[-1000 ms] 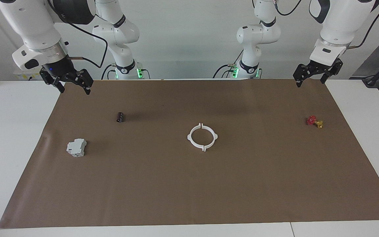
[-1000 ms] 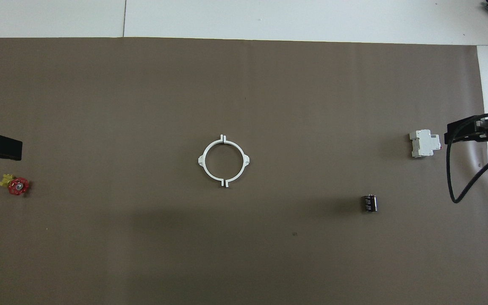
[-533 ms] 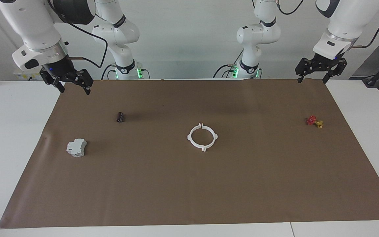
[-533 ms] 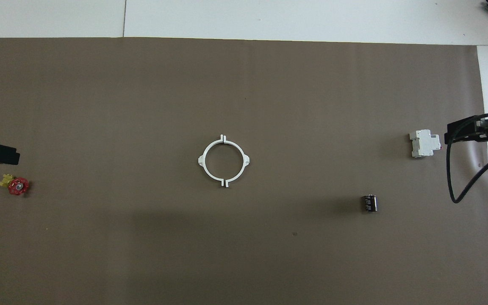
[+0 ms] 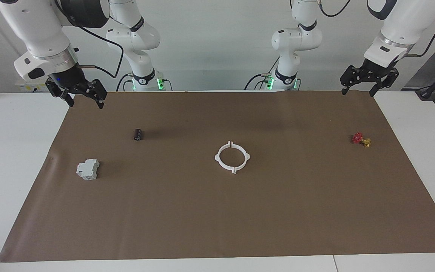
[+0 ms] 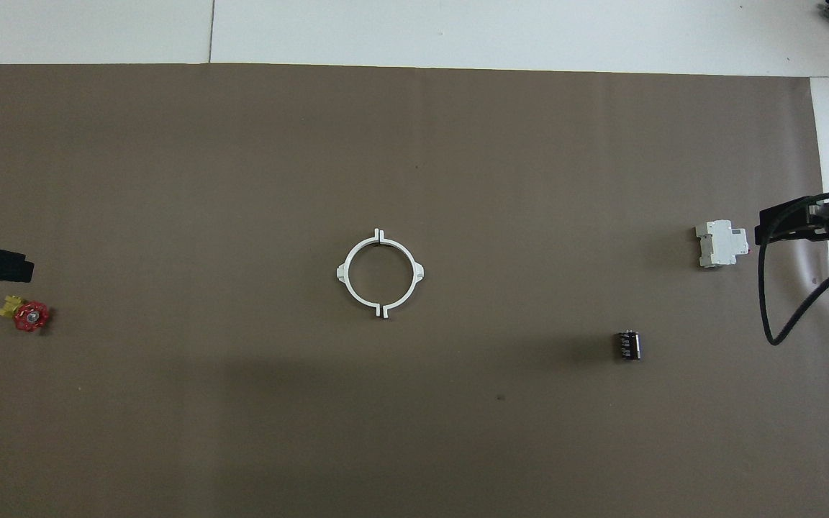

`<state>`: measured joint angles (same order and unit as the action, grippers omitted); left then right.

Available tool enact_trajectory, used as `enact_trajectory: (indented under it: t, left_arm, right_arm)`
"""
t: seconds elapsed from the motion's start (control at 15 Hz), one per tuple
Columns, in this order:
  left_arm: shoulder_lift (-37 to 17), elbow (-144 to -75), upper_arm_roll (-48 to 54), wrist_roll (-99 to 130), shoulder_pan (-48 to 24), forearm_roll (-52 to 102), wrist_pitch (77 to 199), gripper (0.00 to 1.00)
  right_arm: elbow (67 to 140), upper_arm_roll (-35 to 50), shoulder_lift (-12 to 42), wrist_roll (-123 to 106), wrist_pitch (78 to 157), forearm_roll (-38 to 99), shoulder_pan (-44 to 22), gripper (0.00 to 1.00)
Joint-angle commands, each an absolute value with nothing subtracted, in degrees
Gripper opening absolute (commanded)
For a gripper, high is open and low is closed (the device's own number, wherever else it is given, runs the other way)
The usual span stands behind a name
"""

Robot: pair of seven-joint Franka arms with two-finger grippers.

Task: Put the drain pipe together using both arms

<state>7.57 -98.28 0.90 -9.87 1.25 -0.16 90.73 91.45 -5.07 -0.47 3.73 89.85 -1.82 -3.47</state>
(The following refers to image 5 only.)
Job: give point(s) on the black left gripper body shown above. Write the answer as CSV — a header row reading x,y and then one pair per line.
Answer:
x,y
372,71

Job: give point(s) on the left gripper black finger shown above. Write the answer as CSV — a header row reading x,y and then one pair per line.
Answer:
x,y
385,77
349,77

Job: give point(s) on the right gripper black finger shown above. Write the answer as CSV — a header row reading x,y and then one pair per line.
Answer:
x,y
67,96
98,92

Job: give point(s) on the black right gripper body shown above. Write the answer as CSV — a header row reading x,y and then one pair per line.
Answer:
x,y
70,83

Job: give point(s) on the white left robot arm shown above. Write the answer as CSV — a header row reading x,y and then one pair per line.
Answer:
x,y
406,22

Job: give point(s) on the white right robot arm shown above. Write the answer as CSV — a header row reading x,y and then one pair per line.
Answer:
x,y
36,26

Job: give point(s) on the black cylindrical capacitor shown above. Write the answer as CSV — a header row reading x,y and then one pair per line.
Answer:
x,y
138,135

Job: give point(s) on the red and yellow valve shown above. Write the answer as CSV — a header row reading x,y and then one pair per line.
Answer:
x,y
358,138

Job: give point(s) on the white grey circuit breaker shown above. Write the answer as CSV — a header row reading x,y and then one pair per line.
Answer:
x,y
89,172

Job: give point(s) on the brown paper table mat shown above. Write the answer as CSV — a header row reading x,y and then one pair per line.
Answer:
x,y
217,219

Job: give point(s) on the white wall power strip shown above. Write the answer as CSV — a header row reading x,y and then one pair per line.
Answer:
x,y
25,87

